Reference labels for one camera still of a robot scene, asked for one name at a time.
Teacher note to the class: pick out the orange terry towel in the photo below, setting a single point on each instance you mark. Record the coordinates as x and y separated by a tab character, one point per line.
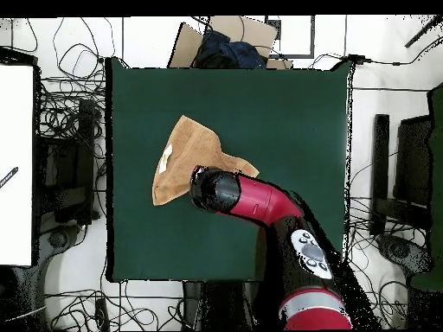
190	152

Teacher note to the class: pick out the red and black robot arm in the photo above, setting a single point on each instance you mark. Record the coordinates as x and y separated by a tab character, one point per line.
256	200

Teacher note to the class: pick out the dark green table cloth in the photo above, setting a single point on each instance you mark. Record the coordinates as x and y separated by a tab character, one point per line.
277	121

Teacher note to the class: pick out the dark blue jeans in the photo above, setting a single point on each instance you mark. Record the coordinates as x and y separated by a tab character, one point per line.
238	52

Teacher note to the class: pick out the black stand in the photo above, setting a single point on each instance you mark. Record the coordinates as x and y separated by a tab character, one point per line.
380	155
84	138

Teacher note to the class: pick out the black power strip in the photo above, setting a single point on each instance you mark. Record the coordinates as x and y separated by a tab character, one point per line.
101	314

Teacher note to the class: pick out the white panel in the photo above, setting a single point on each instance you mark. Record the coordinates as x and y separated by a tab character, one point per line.
15	138

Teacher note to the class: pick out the black marker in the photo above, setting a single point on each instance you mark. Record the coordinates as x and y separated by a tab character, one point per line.
9	176

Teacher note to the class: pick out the black tripod leg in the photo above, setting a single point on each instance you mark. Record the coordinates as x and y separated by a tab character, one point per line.
422	33

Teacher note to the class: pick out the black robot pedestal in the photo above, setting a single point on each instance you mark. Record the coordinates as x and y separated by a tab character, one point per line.
221	307

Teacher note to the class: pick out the black square frame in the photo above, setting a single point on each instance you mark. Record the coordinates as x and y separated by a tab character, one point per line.
294	55

